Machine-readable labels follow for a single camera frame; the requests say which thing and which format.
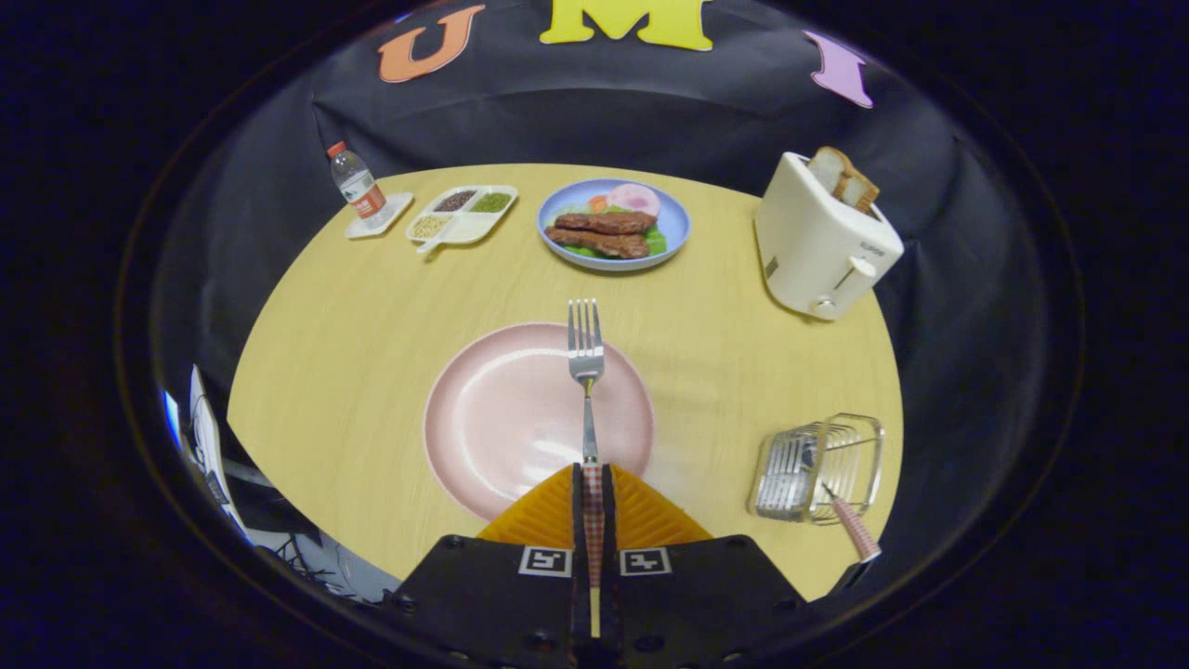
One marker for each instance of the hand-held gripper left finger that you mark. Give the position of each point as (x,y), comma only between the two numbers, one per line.
(578,520)

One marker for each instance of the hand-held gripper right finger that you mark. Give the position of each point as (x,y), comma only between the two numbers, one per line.
(607,520)

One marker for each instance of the pink plate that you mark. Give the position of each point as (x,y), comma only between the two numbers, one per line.
(502,418)

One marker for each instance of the metal cutlery drainer basket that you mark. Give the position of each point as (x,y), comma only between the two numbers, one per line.
(790,469)

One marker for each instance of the brown meat strip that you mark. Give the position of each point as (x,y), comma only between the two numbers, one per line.
(604,223)
(599,243)

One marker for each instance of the blue plate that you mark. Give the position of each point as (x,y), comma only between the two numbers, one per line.
(675,223)

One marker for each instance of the white divided condiment tray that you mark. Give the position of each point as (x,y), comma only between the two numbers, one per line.
(464,228)

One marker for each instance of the pink ham slice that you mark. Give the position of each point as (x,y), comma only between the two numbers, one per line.
(634,199)

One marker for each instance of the white toaster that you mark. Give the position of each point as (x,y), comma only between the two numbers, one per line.
(808,251)

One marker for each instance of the white square coaster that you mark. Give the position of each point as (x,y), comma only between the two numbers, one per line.
(397,208)

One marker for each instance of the clear water bottle red cap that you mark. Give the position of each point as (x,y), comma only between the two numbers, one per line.
(358,186)

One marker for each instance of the toast bread slice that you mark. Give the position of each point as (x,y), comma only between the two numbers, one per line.
(856,192)
(827,169)

